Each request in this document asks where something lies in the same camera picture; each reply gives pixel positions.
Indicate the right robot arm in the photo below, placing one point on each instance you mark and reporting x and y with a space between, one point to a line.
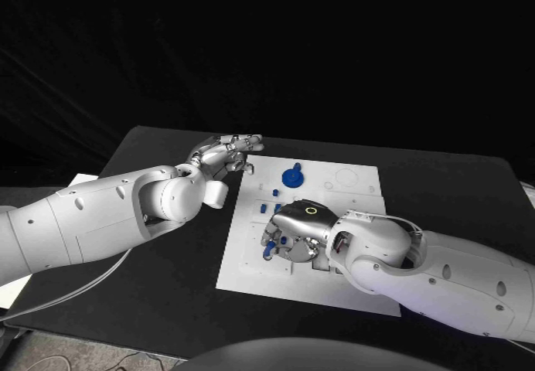
439 269

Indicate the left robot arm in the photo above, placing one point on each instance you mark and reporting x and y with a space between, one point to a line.
96 214

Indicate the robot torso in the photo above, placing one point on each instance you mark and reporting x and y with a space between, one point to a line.
309 355

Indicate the blue long cylinder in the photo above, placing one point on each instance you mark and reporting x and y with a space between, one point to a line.
269 249

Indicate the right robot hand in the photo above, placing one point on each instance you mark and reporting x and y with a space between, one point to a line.
300 226

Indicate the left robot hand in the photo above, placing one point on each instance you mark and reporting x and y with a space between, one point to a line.
221 153

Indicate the blue gear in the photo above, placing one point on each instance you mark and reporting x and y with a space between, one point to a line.
293 177

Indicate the white task board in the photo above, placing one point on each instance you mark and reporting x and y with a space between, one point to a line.
267 275

